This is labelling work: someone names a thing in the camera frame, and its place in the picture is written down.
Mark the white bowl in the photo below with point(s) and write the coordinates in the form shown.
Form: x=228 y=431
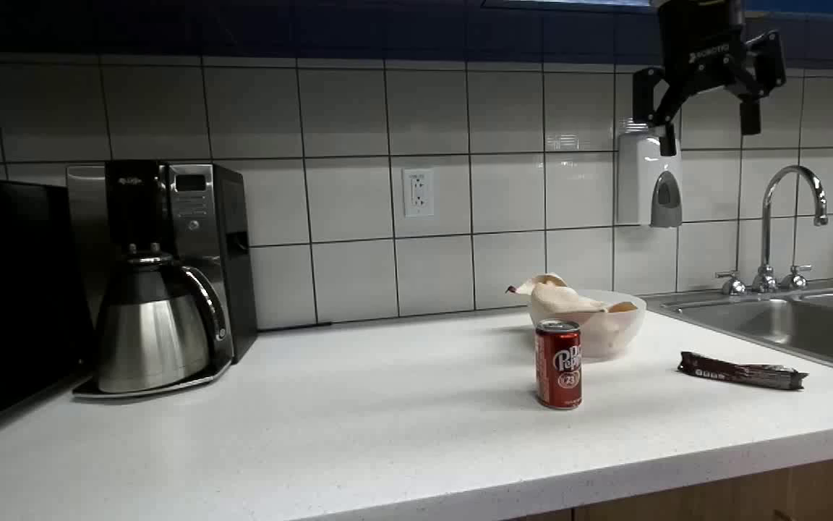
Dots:
x=611 y=338

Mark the blue upper cabinets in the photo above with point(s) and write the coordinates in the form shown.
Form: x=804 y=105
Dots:
x=400 y=31

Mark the white wall power outlet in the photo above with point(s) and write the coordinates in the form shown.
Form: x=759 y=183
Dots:
x=416 y=193

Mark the stainless steel coffee carafe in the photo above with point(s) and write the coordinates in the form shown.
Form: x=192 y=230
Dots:
x=160 y=325

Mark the stainless steel double sink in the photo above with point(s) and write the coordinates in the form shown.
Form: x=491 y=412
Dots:
x=796 y=324

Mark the dark snack bar wrapper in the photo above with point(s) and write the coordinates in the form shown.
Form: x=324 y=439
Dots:
x=740 y=374

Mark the wooden lower cabinet front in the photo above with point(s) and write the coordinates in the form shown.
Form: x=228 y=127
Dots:
x=802 y=494

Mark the red soda can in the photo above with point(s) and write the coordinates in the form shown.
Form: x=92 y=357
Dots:
x=558 y=364

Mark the white wall soap dispenser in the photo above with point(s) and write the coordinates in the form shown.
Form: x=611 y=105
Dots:
x=646 y=180

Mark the black microwave oven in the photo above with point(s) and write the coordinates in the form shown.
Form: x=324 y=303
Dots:
x=43 y=321

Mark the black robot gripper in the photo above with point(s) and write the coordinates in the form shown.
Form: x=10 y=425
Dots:
x=702 y=49

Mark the black steel coffee maker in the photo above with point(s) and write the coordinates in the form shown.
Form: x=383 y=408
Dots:
x=147 y=206

